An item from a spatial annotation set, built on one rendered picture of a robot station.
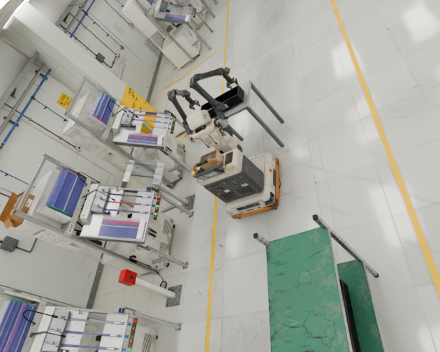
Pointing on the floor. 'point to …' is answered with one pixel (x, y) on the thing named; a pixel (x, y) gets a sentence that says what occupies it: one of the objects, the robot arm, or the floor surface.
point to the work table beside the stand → (253, 111)
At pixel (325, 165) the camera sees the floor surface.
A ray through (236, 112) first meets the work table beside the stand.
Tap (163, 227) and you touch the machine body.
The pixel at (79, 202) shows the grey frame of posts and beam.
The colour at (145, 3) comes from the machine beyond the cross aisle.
